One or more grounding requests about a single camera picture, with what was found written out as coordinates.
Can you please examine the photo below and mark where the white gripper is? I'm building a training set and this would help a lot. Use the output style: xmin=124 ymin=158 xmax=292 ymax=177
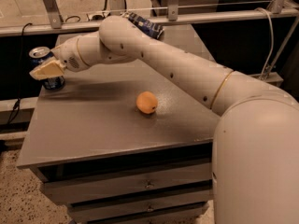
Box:
xmin=29 ymin=35 xmax=89 ymax=80

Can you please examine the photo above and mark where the blue pepsi can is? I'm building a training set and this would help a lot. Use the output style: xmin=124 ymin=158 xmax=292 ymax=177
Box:
xmin=29 ymin=47 xmax=64 ymax=91

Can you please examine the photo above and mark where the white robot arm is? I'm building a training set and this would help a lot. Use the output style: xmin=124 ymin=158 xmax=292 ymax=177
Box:
xmin=30 ymin=16 xmax=299 ymax=224

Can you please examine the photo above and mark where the floor power outlet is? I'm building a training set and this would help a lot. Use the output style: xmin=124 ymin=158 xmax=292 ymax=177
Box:
xmin=87 ymin=12 xmax=111 ymax=21

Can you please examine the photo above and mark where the orange fruit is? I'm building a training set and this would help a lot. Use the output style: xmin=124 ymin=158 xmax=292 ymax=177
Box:
xmin=135 ymin=91 xmax=158 ymax=114

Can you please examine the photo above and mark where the grey drawer cabinet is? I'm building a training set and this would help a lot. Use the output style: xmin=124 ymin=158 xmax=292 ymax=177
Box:
xmin=17 ymin=24 xmax=225 ymax=224

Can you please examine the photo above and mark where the blue chip bag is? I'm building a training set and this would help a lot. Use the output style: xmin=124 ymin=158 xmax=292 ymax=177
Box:
xmin=122 ymin=12 xmax=164 ymax=39

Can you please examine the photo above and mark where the top grey drawer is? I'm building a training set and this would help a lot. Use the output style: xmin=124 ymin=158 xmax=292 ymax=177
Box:
xmin=43 ymin=162 xmax=211 ymax=204

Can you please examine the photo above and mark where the grey drawer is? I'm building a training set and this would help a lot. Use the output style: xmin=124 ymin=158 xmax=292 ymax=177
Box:
xmin=83 ymin=203 xmax=210 ymax=224
xmin=43 ymin=162 xmax=211 ymax=204
xmin=68 ymin=183 xmax=213 ymax=224

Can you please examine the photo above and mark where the middle grey drawer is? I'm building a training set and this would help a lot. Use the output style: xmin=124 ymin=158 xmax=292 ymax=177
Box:
xmin=68 ymin=183 xmax=213 ymax=224

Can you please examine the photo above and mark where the bottom grey drawer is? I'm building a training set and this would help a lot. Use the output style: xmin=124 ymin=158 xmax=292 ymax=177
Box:
xmin=83 ymin=203 xmax=210 ymax=224

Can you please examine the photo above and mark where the grey metal railing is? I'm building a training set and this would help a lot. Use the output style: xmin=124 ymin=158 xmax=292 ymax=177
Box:
xmin=0 ymin=0 xmax=299 ymax=38

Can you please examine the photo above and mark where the black cable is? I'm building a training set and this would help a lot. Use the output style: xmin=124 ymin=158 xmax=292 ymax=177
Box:
xmin=6 ymin=22 xmax=34 ymax=126

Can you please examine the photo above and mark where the white cable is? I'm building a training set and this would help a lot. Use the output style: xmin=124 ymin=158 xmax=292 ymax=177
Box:
xmin=254 ymin=7 xmax=275 ymax=79

